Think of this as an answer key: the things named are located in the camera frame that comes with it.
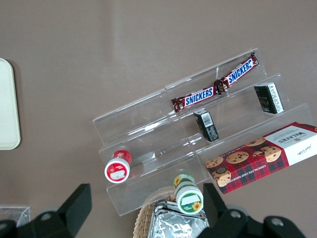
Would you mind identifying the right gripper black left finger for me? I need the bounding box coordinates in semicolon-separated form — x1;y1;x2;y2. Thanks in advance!
0;183;93;238

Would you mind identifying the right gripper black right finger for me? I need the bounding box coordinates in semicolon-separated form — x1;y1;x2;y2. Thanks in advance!
195;182;308;238

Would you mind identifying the oval wicker basket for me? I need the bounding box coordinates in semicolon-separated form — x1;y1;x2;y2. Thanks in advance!
133;186;178;238

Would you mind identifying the cream plastic tray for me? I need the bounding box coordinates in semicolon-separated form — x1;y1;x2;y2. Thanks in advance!
0;58;21;150

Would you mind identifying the green lidded yogurt cup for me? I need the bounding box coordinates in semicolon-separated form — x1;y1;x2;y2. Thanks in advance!
172;174;204;214

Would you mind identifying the silver foil container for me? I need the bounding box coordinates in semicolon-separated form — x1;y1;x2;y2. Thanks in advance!
148;200;210;238

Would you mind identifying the clear acrylic bottle rack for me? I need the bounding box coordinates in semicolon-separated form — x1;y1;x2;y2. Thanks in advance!
0;205;31;228

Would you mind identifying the red lidded yogurt cup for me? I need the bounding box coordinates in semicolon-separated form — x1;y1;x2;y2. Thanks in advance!
104;148;133;184

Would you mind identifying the Walkers red cookie box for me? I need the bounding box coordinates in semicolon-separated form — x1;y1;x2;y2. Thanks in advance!
205;121;317;195

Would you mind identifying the small black carton box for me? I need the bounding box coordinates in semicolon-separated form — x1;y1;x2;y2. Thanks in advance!
193;110;220;143
254;82;285;115

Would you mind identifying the clear acrylic stepped shelf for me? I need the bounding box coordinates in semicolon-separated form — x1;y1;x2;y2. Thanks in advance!
92;47;313;218

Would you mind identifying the Snickers chocolate bar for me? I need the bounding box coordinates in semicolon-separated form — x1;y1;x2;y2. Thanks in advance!
171;86;215;111
213;50;260;96

